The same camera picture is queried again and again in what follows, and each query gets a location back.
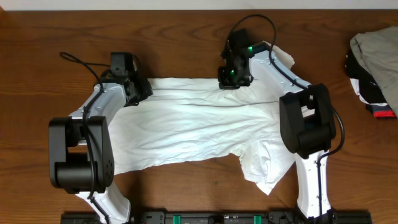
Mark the grey folded garment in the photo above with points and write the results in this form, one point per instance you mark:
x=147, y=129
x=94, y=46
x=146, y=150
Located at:
x=377, y=52

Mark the black red folded garment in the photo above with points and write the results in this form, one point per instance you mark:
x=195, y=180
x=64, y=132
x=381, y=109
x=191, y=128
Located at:
x=367, y=90

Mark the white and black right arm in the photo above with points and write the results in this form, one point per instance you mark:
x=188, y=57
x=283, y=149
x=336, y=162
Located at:
x=305, y=116

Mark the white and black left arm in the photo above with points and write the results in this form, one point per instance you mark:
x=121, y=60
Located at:
x=81, y=155

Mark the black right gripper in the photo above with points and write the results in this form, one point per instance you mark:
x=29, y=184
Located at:
x=224, y=81

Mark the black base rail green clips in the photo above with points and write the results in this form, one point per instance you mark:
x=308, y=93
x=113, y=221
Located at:
x=273, y=217

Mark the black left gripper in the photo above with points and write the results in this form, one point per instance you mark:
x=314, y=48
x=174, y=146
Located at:
x=140, y=93

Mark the white t-shirt black print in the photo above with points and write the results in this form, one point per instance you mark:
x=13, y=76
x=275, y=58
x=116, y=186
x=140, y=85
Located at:
x=192, y=119

